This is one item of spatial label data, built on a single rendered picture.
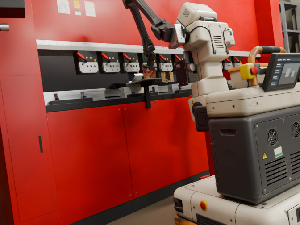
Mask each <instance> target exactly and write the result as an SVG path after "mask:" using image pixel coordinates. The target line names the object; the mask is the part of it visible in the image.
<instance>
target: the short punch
mask: <svg viewBox="0 0 300 225"><path fill-rule="evenodd" d="M134 74H138V73H137V72H128V73H127V78H128V82H129V83H131V82H132V80H133V78H134V77H135V75H134Z"/></svg>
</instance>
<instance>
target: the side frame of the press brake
mask: <svg viewBox="0 0 300 225"><path fill-rule="evenodd" d="M1 23H5V24H8V25H9V31H0V225H62V223H61V216H60V210H59V203H58V194H57V187H56V180H55V174H54V165H53V158H52V151H51V144H50V135H49V129H48V122H47V115H46V106H45V99H44V93H43V86H42V77H41V70H40V63H39V57H38V48H37V41H36V34H35V27H34V21H33V12H32V5H31V0H25V18H0V24H1Z"/></svg>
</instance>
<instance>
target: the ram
mask: <svg viewBox="0 0 300 225"><path fill-rule="evenodd" d="M84 1H89V2H94V6H95V12H96V17H91V16H86V13H85V6H84ZM144 1H145V2H146V3H147V4H148V5H149V7H150V8H151V9H152V10H153V11H154V12H155V14H156V15H157V16H158V17H160V18H161V19H162V20H163V19H165V20H166V21H168V22H170V23H171V24H172V26H174V24H176V20H177V17H178V14H179V12H180V10H181V8H182V5H183V4H184V3H186V2H188V3H195V4H203V5H207V6H208V7H209V8H211V9H212V10H213V11H214V12H215V13H216V14H217V19H218V22H221V23H227V24H228V27H229V28H230V29H232V32H233V37H234V41H235V45H234V46H232V47H230V48H228V50H231V51H247V52H251V51H252V49H253V48H254V47H257V46H259V41H258V30H257V23H256V15H255V7H254V0H144ZM68 2H69V9H70V14H67V13H59V12H58V4H57V0H31V5H32V12H33V21H34V27H35V34H36V40H51V41H67V42H90V43H106V44H122V45H137V46H142V39H141V36H140V33H139V31H138V28H137V26H136V23H135V20H134V18H133V15H132V13H131V11H130V9H125V7H124V4H123V2H122V0H79V3H80V9H78V8H74V3H73V0H68ZM75 10H79V11H81V15H75ZM139 11H140V10H139ZM140 14H141V16H142V19H143V22H144V25H145V27H146V30H147V32H148V35H149V37H150V39H151V40H152V42H153V44H154V46H160V47H168V46H169V42H164V40H163V41H162V39H161V40H158V39H157V38H156V37H155V35H154V33H153V32H152V30H151V27H152V24H151V23H150V21H149V20H148V19H147V18H146V17H145V15H144V14H143V13H142V12H141V11H140ZM37 50H38V52H59V53H74V52H76V51H77V50H85V51H96V54H97V53H99V52H101V51H111V52H118V54H119V53H122V52H136V53H137V54H140V53H143V49H125V48H105V47H86V46H58V45H38V44H37ZM153 52H155V53H156V54H159V53H161V54H171V55H172V54H183V51H173V50H155V51H153Z"/></svg>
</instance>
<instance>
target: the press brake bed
mask: <svg viewBox="0 0 300 225"><path fill-rule="evenodd" d="M189 99H190V97H181V98H173V99H164V100H154V101H150V102H151V108H146V102H137V103H129V104H117V105H110V106H101V107H93V108H82V109H73V110H65V111H57V112H47V113H46V115H47V122H48V129H49V135H50V144H51V151H52V158H53V165H54V174H55V180H56V187H57V194H58V203H59V210H60V216H61V223H62V225H106V224H108V223H110V222H113V221H115V220H117V219H120V218H122V217H125V216H127V215H129V214H131V213H133V212H136V211H138V210H140V209H143V208H145V207H147V206H150V205H152V204H155V203H157V202H159V201H161V200H163V199H166V198H168V197H170V196H173V195H174V192H175V190H176V189H177V188H179V187H182V186H185V185H188V184H191V183H193V182H196V181H199V178H200V177H203V176H206V175H209V174H210V173H209V165H208V155H207V148H206V140H205V133H204V132H197V130H196V123H195V122H194V121H193V120H192V117H191V112H190V108H189V104H188V100H189Z"/></svg>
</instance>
